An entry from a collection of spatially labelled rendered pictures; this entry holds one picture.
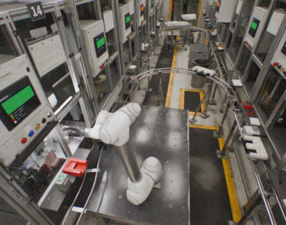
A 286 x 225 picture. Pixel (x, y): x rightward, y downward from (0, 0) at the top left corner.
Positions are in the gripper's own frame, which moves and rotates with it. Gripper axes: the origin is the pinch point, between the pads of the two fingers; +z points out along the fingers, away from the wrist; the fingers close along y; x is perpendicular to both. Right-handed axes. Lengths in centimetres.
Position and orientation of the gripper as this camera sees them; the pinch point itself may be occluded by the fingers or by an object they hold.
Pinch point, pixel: (67, 131)
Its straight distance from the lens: 180.5
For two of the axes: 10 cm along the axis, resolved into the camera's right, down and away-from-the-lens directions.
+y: -1.0, -7.9, -6.1
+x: -2.0, 6.1, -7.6
